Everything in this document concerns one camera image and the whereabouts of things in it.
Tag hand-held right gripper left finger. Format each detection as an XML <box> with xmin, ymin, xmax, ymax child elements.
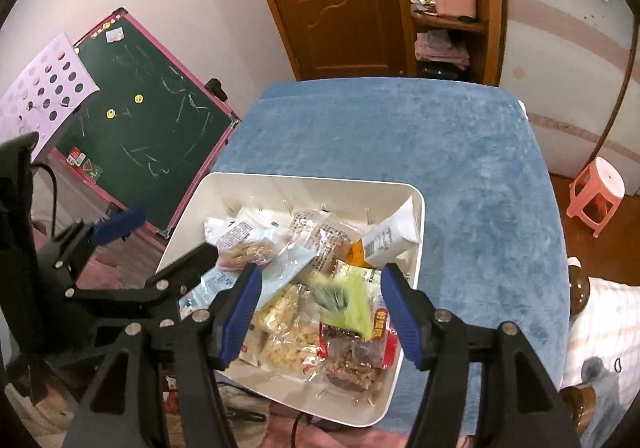
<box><xmin>62</xmin><ymin>264</ymin><xmax>264</xmax><ymax>448</ymax></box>

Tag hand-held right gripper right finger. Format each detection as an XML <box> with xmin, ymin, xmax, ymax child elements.
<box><xmin>380</xmin><ymin>262</ymin><xmax>583</xmax><ymax>448</ymax></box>

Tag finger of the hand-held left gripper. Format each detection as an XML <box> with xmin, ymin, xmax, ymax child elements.
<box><xmin>50</xmin><ymin>207</ymin><xmax>148</xmax><ymax>275</ymax></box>
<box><xmin>66</xmin><ymin>241</ymin><xmax>222</xmax><ymax>325</ymax></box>

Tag yellow cracker packet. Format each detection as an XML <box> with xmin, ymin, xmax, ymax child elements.
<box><xmin>252</xmin><ymin>285</ymin><xmax>302</xmax><ymax>333</ymax></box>
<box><xmin>262</xmin><ymin>323</ymin><xmax>326</xmax><ymax>375</ymax></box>

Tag long beige snack packet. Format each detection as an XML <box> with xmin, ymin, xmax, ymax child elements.
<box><xmin>237</xmin><ymin>328</ymin><xmax>267</xmax><ymax>369</ymax></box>

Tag green pastry packet red label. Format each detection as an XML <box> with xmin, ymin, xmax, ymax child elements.
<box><xmin>307</xmin><ymin>265</ymin><xmax>396</xmax><ymax>341</ymax></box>

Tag red top walnut packet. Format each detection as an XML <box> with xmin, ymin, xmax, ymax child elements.
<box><xmin>217</xmin><ymin>238</ymin><xmax>277</xmax><ymax>275</ymax></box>

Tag clear blue zip bag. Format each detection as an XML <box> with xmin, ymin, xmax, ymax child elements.
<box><xmin>180</xmin><ymin>245</ymin><xmax>317</xmax><ymax>319</ymax></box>

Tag orange snack packet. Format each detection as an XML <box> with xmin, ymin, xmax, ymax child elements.
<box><xmin>347</xmin><ymin>238</ymin><xmax>381</xmax><ymax>269</ymax></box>

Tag small beige barcode packet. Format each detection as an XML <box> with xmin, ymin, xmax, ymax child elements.
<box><xmin>216</xmin><ymin>220</ymin><xmax>257</xmax><ymax>249</ymax></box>

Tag long white snack packet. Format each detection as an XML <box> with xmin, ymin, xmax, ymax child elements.
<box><xmin>361</xmin><ymin>195</ymin><xmax>422</xmax><ymax>269</ymax></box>

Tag clear brown cake packet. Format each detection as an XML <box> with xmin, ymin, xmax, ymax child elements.
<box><xmin>287</xmin><ymin>209</ymin><xmax>361</xmax><ymax>276</ymax></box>

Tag white plastic tray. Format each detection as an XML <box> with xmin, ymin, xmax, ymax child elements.
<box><xmin>155</xmin><ymin>172</ymin><xmax>426</xmax><ymax>429</ymax></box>

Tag red chalk box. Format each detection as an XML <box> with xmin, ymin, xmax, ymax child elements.
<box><xmin>67</xmin><ymin>148</ymin><xmax>103</xmax><ymax>179</ymax></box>

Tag white dotted paper sheet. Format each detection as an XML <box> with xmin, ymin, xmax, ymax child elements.
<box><xmin>0</xmin><ymin>32</ymin><xmax>101</xmax><ymax>159</ymax></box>

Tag blue plush blanket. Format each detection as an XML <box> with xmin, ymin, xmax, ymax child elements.
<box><xmin>215</xmin><ymin>76</ymin><xmax>571</xmax><ymax>436</ymax></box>

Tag brown round bedpost knob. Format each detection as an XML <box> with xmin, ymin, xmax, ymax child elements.
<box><xmin>567</xmin><ymin>258</ymin><xmax>591</xmax><ymax>316</ymax></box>

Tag checkered bedding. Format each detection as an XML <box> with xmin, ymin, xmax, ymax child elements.
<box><xmin>562</xmin><ymin>278</ymin><xmax>640</xmax><ymax>389</ymax></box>

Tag grey cloth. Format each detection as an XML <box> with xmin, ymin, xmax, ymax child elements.
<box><xmin>580</xmin><ymin>355</ymin><xmax>626</xmax><ymax>429</ymax></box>

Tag pink plastic stool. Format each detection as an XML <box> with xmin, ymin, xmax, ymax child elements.
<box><xmin>566</xmin><ymin>158</ymin><xmax>626</xmax><ymax>239</ymax></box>

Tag black bag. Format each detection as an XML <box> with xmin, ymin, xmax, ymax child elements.
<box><xmin>417</xmin><ymin>62</ymin><xmax>468</xmax><ymax>81</ymax></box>

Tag folded pink clothes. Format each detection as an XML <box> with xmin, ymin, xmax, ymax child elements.
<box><xmin>415</xmin><ymin>30</ymin><xmax>472</xmax><ymax>66</ymax></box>

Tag grey floral wardrobe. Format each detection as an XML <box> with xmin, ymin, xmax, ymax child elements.
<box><xmin>497</xmin><ymin>0</ymin><xmax>640</xmax><ymax>199</ymax></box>

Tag brown wooden door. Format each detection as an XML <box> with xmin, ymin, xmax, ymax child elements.
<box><xmin>237</xmin><ymin>0</ymin><xmax>407</xmax><ymax>81</ymax></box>

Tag wooden shelf unit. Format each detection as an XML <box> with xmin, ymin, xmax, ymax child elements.
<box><xmin>390</xmin><ymin>0</ymin><xmax>509</xmax><ymax>86</ymax></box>

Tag green chalkboard pink frame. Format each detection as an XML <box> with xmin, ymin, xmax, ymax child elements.
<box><xmin>50</xmin><ymin>6</ymin><xmax>241</xmax><ymax>239</ymax></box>

